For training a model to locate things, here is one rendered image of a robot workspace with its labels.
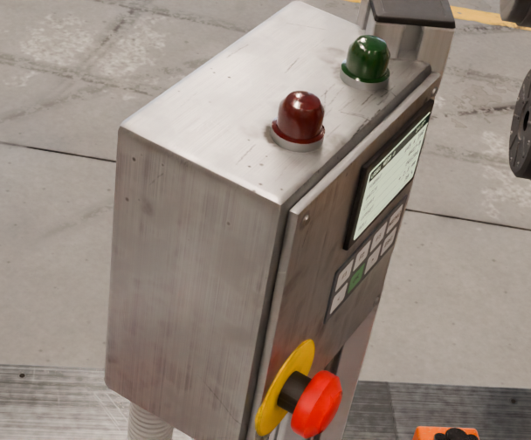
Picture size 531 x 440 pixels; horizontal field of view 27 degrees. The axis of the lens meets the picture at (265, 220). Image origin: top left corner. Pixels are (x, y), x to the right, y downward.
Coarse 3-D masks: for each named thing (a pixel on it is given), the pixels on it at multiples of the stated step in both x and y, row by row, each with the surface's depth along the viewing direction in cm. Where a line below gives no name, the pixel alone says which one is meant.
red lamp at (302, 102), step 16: (288, 96) 52; (304, 96) 51; (288, 112) 51; (304, 112) 51; (320, 112) 51; (272, 128) 52; (288, 128) 51; (304, 128) 51; (320, 128) 52; (288, 144) 52; (304, 144) 52; (320, 144) 52
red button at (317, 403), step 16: (288, 384) 59; (304, 384) 59; (320, 384) 58; (336, 384) 59; (288, 400) 59; (304, 400) 58; (320, 400) 58; (336, 400) 59; (304, 416) 58; (320, 416) 58; (304, 432) 59; (320, 432) 59
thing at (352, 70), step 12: (360, 36) 57; (372, 36) 57; (348, 48) 57; (360, 48) 56; (372, 48) 56; (384, 48) 56; (348, 60) 57; (360, 60) 56; (372, 60) 56; (384, 60) 56; (348, 72) 57; (360, 72) 56; (372, 72) 56; (384, 72) 57; (348, 84) 57; (360, 84) 57; (372, 84) 56; (384, 84) 57
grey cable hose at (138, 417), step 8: (136, 408) 72; (128, 416) 75; (136, 416) 73; (144, 416) 72; (152, 416) 72; (128, 424) 75; (136, 424) 73; (144, 424) 73; (152, 424) 73; (160, 424) 73; (168, 424) 73; (128, 432) 75; (136, 432) 74; (144, 432) 73; (152, 432) 73; (160, 432) 73; (168, 432) 74
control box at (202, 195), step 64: (256, 64) 57; (320, 64) 58; (128, 128) 52; (192, 128) 52; (256, 128) 53; (384, 128) 55; (128, 192) 54; (192, 192) 51; (256, 192) 49; (320, 192) 51; (128, 256) 56; (192, 256) 54; (256, 256) 51; (320, 256) 55; (384, 256) 67; (128, 320) 59; (192, 320) 56; (256, 320) 54; (320, 320) 61; (128, 384) 62; (192, 384) 59; (256, 384) 57
